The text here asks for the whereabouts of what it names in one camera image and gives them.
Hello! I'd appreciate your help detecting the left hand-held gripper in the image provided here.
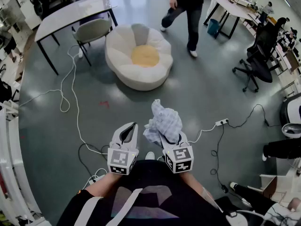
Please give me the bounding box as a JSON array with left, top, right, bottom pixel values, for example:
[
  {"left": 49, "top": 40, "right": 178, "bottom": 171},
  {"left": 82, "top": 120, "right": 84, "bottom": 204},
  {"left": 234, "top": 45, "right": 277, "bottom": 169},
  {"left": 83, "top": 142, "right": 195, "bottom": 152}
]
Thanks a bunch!
[{"left": 107, "top": 122, "right": 140, "bottom": 176}]

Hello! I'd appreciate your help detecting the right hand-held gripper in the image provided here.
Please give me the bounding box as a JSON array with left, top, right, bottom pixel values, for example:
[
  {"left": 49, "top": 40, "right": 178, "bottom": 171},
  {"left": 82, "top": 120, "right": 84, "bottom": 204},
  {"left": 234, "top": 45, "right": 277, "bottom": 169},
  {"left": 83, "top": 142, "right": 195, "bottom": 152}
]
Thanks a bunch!
[{"left": 159, "top": 133, "right": 194, "bottom": 175}]

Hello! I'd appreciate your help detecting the blue checkered cloth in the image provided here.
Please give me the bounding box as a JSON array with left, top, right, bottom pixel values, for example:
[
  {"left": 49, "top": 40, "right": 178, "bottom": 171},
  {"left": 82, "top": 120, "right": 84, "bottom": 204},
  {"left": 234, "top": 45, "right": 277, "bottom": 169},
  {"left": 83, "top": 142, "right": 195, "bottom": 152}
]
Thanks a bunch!
[{"left": 143, "top": 99, "right": 183, "bottom": 148}]

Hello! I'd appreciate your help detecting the flower-shaped white yellow cushion seat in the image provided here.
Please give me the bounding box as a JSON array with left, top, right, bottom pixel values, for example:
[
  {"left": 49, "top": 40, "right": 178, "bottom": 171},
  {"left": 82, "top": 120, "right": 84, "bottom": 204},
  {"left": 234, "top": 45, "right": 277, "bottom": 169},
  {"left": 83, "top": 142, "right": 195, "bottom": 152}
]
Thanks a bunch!
[{"left": 105, "top": 23, "right": 174, "bottom": 91}]

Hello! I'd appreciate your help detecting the person's right forearm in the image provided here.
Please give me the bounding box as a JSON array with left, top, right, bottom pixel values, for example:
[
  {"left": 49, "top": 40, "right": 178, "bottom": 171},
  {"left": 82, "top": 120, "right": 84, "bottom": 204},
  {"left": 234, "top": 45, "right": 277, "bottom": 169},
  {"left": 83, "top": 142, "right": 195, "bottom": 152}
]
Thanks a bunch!
[{"left": 180, "top": 172, "right": 215, "bottom": 202}]

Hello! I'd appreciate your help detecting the person's left forearm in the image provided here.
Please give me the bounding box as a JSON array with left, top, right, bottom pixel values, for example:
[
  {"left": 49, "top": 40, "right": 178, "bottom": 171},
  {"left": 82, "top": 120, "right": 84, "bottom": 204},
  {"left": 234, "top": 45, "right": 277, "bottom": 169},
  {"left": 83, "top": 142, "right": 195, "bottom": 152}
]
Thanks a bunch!
[{"left": 84, "top": 172, "right": 124, "bottom": 199}]

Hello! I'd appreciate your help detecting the person's black shirt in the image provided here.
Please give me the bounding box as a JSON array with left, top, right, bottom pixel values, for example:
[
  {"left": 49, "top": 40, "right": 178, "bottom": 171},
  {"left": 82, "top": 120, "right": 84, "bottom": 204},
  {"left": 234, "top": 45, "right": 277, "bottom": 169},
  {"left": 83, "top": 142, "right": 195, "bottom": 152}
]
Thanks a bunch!
[{"left": 56, "top": 159, "right": 235, "bottom": 226}]

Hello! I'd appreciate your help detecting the white belt pouch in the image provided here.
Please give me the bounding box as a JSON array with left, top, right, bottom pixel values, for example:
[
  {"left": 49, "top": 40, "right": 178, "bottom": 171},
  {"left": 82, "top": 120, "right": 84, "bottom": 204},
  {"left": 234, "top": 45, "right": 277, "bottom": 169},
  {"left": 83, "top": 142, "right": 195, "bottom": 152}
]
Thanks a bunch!
[{"left": 224, "top": 210, "right": 256, "bottom": 226}]

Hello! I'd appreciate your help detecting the grey shell chair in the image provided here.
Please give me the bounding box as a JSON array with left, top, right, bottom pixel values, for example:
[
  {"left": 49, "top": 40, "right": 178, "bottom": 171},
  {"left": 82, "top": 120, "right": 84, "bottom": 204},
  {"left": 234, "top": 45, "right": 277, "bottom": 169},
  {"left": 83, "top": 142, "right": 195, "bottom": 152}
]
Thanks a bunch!
[{"left": 72, "top": 18, "right": 114, "bottom": 67}]

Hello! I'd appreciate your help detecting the black office chair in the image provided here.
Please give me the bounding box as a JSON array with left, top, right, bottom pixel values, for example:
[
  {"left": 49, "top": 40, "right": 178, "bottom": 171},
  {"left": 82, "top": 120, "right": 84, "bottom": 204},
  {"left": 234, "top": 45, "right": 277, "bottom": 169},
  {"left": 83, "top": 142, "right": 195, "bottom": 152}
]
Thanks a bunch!
[{"left": 232, "top": 17, "right": 286, "bottom": 93}]

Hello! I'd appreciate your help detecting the white shelving unit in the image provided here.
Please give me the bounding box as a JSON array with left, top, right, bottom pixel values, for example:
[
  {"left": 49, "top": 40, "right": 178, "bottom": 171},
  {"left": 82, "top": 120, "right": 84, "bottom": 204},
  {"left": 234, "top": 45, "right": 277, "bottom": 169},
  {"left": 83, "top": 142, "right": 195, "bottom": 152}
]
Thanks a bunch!
[{"left": 0, "top": 100, "right": 44, "bottom": 226}]

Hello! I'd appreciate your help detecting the white and grey device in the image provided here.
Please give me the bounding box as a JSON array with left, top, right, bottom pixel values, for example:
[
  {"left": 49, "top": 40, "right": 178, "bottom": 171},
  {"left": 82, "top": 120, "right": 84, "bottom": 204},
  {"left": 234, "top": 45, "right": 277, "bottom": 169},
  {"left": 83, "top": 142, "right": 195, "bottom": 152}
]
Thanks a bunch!
[{"left": 281, "top": 123, "right": 301, "bottom": 139}]

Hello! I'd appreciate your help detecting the teal waste bin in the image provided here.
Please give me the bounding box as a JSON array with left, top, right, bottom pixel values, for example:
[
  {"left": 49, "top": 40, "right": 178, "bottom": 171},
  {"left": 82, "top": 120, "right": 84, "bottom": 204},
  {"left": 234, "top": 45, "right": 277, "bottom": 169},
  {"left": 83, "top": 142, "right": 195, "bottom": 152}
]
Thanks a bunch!
[{"left": 206, "top": 18, "right": 222, "bottom": 38}]

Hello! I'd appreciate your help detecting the white and black machine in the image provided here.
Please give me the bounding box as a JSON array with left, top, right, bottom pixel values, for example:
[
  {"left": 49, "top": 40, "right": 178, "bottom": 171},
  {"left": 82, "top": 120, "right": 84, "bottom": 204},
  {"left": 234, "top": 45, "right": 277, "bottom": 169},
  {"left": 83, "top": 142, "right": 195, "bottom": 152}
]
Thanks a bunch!
[{"left": 279, "top": 97, "right": 301, "bottom": 128}]

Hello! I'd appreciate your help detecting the grey oval table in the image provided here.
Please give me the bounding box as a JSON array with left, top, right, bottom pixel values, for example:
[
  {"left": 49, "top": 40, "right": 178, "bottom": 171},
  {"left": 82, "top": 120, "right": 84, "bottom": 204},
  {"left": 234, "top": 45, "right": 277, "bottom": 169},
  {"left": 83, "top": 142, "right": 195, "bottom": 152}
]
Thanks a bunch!
[{"left": 34, "top": 0, "right": 118, "bottom": 76}]

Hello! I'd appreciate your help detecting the white desk with black legs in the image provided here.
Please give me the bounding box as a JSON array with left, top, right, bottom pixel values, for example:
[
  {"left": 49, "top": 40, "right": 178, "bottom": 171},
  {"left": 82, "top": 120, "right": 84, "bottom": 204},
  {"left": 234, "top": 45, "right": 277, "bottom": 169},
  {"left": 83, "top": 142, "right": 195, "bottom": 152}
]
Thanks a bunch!
[{"left": 203, "top": 0, "right": 261, "bottom": 40}]

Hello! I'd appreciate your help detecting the short white cable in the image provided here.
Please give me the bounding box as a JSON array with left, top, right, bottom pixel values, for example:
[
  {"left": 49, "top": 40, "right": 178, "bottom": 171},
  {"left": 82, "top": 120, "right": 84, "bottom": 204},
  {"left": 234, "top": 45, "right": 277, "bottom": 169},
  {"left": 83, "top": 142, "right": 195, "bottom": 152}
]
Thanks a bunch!
[{"left": 188, "top": 123, "right": 218, "bottom": 144}]

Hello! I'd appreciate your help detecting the long white cable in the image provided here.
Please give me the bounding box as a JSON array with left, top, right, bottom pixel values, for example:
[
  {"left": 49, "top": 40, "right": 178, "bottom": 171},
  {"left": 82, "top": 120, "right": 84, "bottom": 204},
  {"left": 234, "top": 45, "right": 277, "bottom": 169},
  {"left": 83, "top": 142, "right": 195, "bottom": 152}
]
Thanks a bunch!
[{"left": 18, "top": 45, "right": 104, "bottom": 155}]

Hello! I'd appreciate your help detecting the black power cable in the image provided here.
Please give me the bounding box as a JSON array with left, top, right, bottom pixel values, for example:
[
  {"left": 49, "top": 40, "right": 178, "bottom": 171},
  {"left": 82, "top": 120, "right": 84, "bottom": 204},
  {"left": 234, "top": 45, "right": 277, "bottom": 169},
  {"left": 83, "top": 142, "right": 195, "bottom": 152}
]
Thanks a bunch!
[
  {"left": 227, "top": 104, "right": 283, "bottom": 129},
  {"left": 78, "top": 142, "right": 111, "bottom": 181}
]

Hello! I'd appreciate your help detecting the white harness strap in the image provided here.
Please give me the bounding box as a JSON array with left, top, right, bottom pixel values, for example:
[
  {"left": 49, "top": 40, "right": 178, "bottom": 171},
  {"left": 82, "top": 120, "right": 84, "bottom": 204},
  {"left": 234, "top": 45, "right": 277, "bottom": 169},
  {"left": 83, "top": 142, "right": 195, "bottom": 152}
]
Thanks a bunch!
[
  {"left": 112, "top": 188, "right": 143, "bottom": 226},
  {"left": 201, "top": 186, "right": 224, "bottom": 213},
  {"left": 71, "top": 196, "right": 104, "bottom": 226}
]

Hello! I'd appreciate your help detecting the black cable with adapter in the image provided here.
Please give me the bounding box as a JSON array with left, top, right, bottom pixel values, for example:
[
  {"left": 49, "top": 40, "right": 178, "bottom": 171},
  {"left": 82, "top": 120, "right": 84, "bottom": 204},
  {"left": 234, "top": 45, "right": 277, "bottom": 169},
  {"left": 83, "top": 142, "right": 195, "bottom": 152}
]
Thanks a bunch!
[{"left": 210, "top": 125, "right": 230, "bottom": 194}]

